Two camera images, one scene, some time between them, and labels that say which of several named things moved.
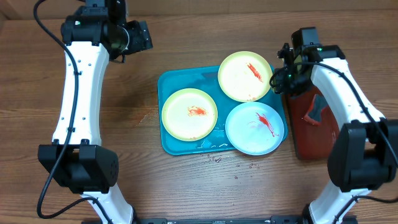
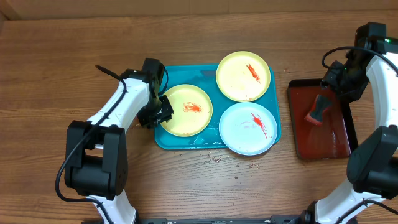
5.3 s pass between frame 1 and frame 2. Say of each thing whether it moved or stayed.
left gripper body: moved
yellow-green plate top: stayed
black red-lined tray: stayed
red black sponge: stayed
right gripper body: moved
